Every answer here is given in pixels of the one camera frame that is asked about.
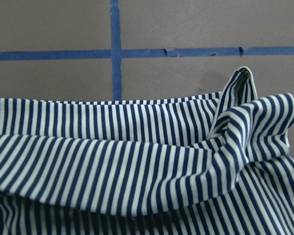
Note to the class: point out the navy white striped polo shirt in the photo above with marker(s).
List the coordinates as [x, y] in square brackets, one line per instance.
[214, 164]

